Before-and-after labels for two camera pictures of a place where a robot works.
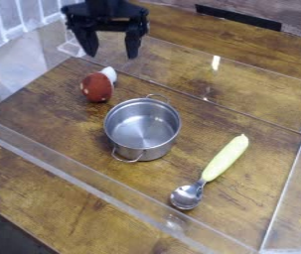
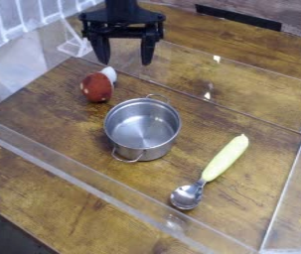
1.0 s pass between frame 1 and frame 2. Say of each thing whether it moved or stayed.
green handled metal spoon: stayed
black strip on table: stayed
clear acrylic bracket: stayed
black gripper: moved
